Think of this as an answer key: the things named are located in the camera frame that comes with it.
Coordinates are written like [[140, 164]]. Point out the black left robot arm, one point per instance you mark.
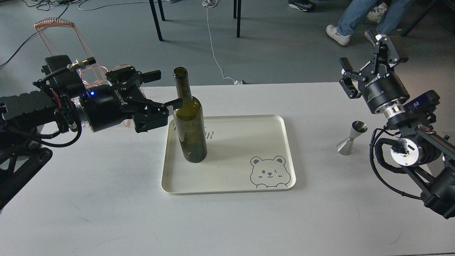
[[52, 116]]

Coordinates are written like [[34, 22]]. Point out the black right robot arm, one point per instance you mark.
[[419, 152]]

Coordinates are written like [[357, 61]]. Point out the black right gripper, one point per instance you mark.
[[378, 82]]

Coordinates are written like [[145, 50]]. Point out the copper wire wine rack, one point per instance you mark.
[[61, 36]]

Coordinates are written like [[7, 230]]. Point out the dark green wine bottle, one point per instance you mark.
[[189, 120]]

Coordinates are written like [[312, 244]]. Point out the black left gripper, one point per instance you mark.
[[105, 106]]

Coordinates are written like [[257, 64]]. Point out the cream bear serving tray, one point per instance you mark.
[[245, 154]]

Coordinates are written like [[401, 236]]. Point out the silver metal jigger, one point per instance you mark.
[[345, 147]]

